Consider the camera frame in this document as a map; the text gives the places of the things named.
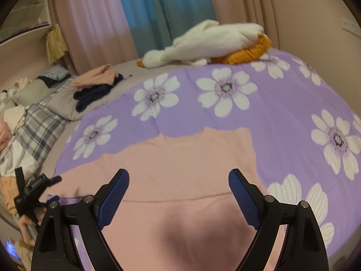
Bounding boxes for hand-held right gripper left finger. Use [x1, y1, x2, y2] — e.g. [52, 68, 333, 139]
[30, 169, 130, 271]

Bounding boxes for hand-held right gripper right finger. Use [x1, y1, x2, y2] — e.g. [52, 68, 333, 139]
[228, 168, 329, 271]

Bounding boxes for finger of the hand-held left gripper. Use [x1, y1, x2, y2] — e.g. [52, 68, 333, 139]
[35, 175, 63, 189]

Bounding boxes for pink knit sweater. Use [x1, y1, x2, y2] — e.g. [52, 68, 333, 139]
[46, 128, 285, 271]

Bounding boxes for dark navy clothes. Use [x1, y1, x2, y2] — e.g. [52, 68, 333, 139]
[74, 73, 125, 113]

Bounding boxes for folded pink clothes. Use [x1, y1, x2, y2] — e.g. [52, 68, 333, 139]
[70, 64, 119, 89]

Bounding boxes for person's left hand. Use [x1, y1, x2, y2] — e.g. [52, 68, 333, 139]
[18, 213, 39, 245]

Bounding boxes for grey plaid pillow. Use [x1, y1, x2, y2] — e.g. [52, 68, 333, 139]
[14, 103, 69, 164]

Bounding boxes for phone with lit screen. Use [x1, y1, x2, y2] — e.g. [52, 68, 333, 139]
[6, 240, 20, 260]

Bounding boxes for purple floral blanket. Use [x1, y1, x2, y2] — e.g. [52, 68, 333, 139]
[46, 49, 361, 263]

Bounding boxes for beige pleated cloth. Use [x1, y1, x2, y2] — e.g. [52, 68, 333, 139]
[45, 25, 69, 64]

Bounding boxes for orange garment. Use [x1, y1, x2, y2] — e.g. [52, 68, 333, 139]
[210, 34, 273, 65]

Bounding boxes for white shelf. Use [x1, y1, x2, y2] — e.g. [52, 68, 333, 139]
[0, 0, 54, 48]

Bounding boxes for blue curtain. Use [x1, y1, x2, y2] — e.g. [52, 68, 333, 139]
[114, 0, 218, 58]

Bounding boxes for white wall socket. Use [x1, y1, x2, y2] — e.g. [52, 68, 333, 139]
[341, 17, 359, 33]

